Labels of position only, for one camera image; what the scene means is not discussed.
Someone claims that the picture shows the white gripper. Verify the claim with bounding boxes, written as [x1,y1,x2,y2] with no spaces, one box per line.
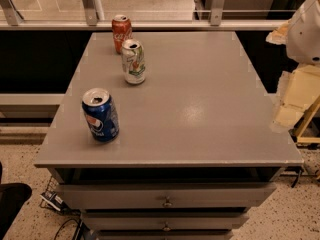
[266,0,320,129]

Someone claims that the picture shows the blue pepsi can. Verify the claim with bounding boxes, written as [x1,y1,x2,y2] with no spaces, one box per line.
[82,88,119,142]

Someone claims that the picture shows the white green soda can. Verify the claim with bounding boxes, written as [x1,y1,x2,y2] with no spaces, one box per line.
[121,39,146,85]

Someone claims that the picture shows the red coca-cola can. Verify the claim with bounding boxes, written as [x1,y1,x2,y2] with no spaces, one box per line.
[112,14,132,54]

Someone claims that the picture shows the grey drawer cabinet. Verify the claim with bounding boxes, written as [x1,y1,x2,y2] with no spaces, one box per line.
[36,32,302,240]

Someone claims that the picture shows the middle grey drawer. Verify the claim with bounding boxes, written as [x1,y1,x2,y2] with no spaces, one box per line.
[82,212,248,231]

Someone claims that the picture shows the grey drawer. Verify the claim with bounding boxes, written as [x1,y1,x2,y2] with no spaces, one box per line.
[98,231,233,240]
[56,183,276,210]
[82,212,248,231]

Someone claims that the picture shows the bottom grey drawer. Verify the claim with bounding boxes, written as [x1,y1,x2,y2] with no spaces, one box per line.
[98,231,233,240]

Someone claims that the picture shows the top grey drawer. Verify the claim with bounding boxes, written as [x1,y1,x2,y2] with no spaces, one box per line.
[56,183,276,210]

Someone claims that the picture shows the metal glass railing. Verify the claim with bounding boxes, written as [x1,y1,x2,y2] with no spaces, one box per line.
[0,0,304,31]

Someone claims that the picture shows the black chair seat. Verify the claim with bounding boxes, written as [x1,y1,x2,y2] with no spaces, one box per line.
[0,183,32,240]

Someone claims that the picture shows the yellow frame stand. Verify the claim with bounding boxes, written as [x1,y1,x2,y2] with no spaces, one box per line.
[294,96,320,144]

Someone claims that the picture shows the black floor cable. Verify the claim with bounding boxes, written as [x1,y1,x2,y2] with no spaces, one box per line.
[53,217,88,240]

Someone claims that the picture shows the wire basket on floor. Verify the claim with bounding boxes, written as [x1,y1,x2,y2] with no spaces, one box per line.
[40,177,70,214]

